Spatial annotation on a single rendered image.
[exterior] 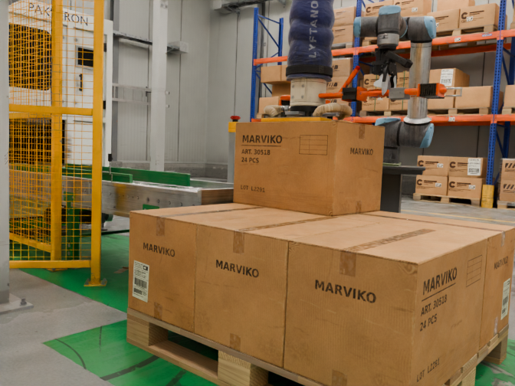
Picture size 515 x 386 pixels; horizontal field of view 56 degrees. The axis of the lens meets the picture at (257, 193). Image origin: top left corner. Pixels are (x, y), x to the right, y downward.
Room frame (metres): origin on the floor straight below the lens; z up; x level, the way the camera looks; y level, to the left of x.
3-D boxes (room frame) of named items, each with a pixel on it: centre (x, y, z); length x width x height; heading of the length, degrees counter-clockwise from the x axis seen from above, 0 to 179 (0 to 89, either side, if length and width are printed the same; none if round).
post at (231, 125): (3.36, 0.17, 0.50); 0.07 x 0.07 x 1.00; 50
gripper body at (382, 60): (2.14, -0.53, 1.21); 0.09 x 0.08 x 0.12; 49
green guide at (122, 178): (3.39, 1.39, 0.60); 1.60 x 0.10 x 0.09; 50
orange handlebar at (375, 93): (2.35, -0.45, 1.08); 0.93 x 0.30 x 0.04; 50
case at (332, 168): (2.38, -0.23, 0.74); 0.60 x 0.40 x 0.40; 47
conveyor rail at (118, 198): (3.12, 1.16, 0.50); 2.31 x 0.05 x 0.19; 50
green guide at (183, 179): (3.80, 1.05, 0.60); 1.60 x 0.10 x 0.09; 50
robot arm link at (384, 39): (2.13, -0.53, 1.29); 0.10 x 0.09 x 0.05; 139
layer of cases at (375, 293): (1.95, -0.26, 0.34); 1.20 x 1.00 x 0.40; 50
